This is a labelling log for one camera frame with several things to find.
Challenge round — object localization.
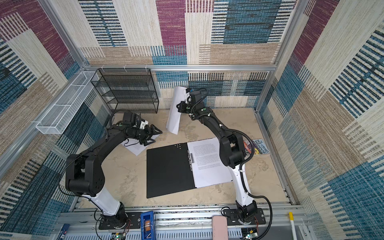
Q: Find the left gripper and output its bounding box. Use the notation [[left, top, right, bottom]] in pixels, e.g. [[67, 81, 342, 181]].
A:
[[130, 124, 163, 146]]

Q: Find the white sheet front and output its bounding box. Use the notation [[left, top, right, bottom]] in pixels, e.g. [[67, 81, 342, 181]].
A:
[[166, 87, 187, 135]]

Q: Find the white sheet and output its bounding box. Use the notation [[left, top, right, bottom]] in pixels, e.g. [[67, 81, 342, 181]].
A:
[[121, 139, 148, 156], [166, 87, 187, 135]]

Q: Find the red folder black inside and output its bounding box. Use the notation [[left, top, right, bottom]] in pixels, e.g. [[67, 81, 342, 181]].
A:
[[147, 143, 198, 199]]

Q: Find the text sheet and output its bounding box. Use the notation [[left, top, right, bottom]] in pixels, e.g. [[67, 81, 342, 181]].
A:
[[187, 138, 232, 188]]

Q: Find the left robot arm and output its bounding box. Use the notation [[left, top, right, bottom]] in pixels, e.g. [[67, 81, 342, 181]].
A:
[[64, 110, 163, 229]]

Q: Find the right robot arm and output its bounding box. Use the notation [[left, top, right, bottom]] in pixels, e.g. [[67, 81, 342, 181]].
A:
[[171, 88, 273, 240]]

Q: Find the colourful comic book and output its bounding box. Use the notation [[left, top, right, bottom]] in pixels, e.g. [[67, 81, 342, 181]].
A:
[[244, 139, 270, 156]]

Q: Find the pink phone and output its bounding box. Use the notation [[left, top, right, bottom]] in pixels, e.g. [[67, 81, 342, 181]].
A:
[[212, 216, 229, 240]]

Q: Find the white yellow marker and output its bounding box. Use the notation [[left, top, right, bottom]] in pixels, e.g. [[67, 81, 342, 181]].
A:
[[289, 212, 298, 240]]

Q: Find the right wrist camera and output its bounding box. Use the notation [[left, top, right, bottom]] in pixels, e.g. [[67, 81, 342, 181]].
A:
[[186, 88, 202, 104]]

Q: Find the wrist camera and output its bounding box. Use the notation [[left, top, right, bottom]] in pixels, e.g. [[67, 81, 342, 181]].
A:
[[123, 112, 149, 129], [186, 88, 202, 104]]

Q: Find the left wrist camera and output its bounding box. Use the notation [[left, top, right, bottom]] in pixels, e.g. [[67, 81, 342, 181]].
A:
[[123, 112, 149, 129]]

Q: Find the black wire mesh shelf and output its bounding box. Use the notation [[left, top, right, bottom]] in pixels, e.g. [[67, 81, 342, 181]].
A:
[[91, 68, 159, 114]]

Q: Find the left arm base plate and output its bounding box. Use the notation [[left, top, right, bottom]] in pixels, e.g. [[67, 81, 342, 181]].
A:
[[98, 212, 142, 230]]

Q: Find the white wire mesh tray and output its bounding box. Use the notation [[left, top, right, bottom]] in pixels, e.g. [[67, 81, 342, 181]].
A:
[[36, 71, 95, 135]]

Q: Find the blue box on rail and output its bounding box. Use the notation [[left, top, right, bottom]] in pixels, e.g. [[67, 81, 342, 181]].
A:
[[141, 211, 156, 240]]

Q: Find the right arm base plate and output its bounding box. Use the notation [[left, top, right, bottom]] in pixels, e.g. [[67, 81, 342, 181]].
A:
[[221, 207, 267, 226]]

